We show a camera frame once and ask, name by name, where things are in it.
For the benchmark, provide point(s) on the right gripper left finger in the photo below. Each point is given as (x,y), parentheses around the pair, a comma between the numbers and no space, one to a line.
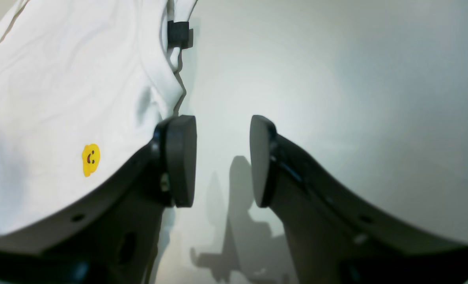
(108,236)

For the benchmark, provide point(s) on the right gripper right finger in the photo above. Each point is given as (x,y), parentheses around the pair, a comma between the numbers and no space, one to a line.
(336,237)

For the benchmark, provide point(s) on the white printed t-shirt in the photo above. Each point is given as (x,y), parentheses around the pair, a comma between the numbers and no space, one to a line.
(83,84)

